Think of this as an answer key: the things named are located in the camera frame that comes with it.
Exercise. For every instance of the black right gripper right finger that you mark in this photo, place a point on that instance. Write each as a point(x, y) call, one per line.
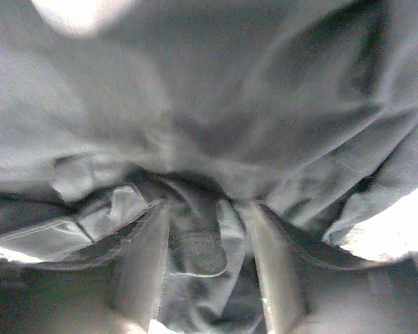
point(309, 287)

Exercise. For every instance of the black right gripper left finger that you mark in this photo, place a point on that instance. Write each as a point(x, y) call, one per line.
point(59, 276)

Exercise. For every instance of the black t shirt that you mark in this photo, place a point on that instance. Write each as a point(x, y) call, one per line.
point(307, 107)

